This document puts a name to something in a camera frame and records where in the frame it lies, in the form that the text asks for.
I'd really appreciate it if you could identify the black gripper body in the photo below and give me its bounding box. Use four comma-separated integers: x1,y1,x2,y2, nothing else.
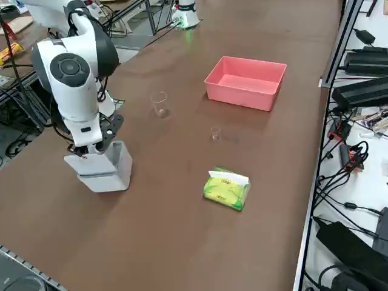
98,112,125,144

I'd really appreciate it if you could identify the large glass beaker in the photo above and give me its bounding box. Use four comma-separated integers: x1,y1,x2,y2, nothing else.
150,90,170,118

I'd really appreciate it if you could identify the yellow red snack packet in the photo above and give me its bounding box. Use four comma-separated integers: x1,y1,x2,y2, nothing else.
0,42,24,66

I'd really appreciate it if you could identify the brown cardboard sheet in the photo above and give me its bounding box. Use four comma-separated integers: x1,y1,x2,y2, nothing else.
0,15,33,35

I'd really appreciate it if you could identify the aluminium frame post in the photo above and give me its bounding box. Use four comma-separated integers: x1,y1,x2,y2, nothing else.
320,0,364,89

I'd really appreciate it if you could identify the large black power brick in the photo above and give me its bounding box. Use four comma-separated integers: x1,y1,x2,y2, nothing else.
344,47,388,76

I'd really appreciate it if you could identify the wooden clips pile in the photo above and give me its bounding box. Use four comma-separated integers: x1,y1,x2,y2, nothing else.
353,110,388,132

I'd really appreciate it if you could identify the small black power adapter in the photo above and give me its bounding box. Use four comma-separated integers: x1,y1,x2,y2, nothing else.
353,29,376,44

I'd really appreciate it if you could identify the pink plastic container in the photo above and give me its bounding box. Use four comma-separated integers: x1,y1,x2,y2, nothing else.
204,56,288,112

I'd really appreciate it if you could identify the dark power adapter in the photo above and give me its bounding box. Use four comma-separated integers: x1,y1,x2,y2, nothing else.
332,77,388,109

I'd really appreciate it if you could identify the black and orange device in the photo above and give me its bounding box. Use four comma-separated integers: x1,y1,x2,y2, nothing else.
338,144,364,172
329,118,353,142

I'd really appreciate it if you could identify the white lidded trash bin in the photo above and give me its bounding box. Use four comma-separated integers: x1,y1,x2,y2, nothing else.
63,141,134,193

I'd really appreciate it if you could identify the green tissue pack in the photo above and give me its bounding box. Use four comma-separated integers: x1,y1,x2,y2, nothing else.
202,166,252,212

